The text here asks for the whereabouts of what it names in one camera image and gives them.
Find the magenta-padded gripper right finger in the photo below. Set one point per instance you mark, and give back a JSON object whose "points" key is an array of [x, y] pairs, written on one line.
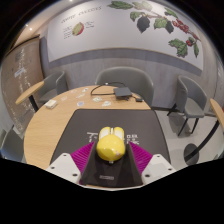
{"points": [[143, 160]]}

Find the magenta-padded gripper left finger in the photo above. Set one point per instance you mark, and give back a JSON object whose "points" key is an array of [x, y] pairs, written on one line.
{"points": [[78, 160]]}

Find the yellow computer mouse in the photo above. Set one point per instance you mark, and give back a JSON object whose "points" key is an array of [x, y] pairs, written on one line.
{"points": [[111, 146]]}

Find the black mouse pad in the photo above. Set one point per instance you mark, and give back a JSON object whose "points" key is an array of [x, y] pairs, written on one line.
{"points": [[83, 123]]}

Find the small white packet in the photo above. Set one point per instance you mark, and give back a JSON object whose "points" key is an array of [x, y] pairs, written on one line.
{"points": [[64, 98], [80, 103], [80, 95], [97, 99], [106, 103]]}

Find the small black plug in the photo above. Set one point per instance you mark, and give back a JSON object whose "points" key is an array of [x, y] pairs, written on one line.
{"points": [[139, 99]]}

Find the small white box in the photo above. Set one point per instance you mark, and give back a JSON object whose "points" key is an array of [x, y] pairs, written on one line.
{"points": [[51, 104]]}

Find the grey upholstered chair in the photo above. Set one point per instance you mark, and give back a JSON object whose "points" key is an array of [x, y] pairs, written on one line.
{"points": [[125, 76], [11, 146], [53, 86], [191, 98]]}

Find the flat black device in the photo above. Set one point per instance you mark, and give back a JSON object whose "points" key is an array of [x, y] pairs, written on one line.
{"points": [[122, 92]]}

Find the white label sheet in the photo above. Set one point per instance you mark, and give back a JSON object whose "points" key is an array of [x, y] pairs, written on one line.
{"points": [[20, 72]]}

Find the white coffee plant mural board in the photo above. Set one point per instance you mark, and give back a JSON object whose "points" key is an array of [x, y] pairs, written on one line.
{"points": [[110, 36]]}

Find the brown perforated wall panel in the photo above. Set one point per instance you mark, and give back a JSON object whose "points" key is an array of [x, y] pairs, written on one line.
{"points": [[20, 96]]}

